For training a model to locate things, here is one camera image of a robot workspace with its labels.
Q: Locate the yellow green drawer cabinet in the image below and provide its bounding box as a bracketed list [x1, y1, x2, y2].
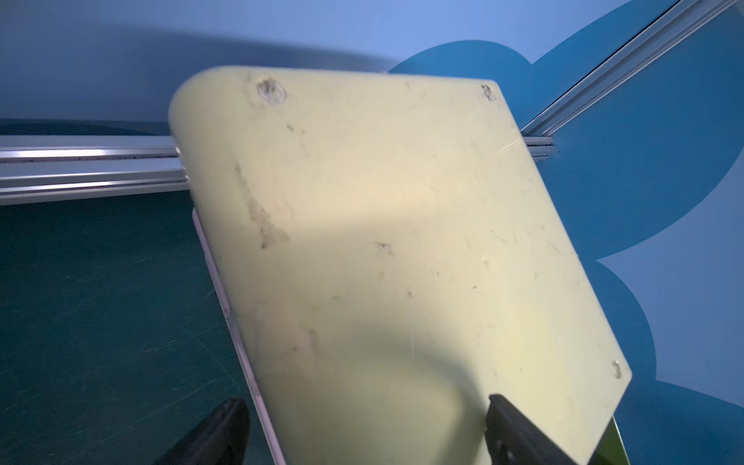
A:
[169, 66, 633, 464]

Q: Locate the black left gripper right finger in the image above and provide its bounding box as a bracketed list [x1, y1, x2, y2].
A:
[484, 394, 575, 465]

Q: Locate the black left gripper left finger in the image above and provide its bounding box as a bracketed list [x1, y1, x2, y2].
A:
[155, 397, 250, 465]

